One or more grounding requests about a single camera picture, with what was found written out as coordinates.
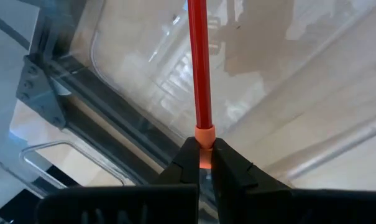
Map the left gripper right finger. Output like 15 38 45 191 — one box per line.
210 138 376 224

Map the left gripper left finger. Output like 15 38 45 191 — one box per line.
37 136 202 224

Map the red pencil orange eraser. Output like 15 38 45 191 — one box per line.
186 0 217 170

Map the clear plastic pencil bin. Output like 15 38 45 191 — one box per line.
18 0 376 200

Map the black aluminium table frame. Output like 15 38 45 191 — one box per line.
0 0 188 222

